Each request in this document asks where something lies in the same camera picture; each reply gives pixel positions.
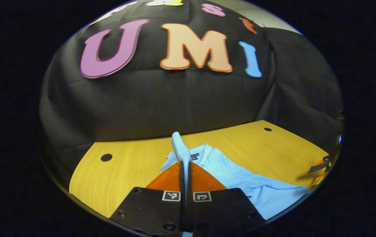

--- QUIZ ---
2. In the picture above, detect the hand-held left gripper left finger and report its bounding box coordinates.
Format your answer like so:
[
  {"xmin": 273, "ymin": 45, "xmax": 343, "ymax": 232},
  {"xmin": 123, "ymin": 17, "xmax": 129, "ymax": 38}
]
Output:
[{"xmin": 110, "ymin": 161, "xmax": 186, "ymax": 237}]

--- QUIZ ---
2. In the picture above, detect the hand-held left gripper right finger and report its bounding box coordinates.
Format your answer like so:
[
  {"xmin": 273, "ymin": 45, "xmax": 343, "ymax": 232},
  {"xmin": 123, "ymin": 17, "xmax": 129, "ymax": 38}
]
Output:
[{"xmin": 187, "ymin": 161, "xmax": 267, "ymax": 237}]

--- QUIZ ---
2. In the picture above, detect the light blue T-shirt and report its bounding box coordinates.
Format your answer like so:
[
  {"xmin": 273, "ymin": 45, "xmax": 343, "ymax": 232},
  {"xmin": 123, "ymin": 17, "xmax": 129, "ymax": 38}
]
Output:
[{"xmin": 160, "ymin": 132, "xmax": 310, "ymax": 237}]

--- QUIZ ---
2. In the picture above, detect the black backdrop cloth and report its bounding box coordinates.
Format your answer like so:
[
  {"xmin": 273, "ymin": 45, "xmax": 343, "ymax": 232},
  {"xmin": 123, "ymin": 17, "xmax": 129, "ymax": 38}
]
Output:
[{"xmin": 38, "ymin": 0, "xmax": 344, "ymax": 185}]

